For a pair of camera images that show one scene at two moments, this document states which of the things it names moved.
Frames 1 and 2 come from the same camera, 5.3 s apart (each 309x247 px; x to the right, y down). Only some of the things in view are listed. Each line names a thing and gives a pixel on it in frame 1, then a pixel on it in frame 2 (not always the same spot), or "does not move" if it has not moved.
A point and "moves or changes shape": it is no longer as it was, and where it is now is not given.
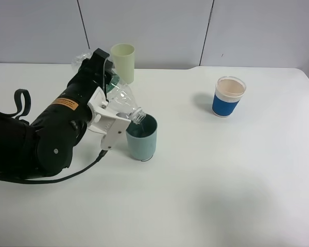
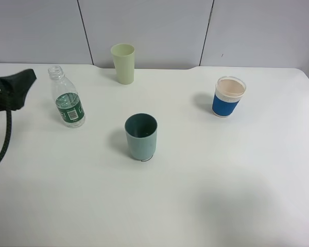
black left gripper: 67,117 to 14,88
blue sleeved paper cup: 228,91 does not move
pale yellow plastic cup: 123,56 does not move
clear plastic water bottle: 120,101 moves or changes shape
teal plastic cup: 142,138 does not move
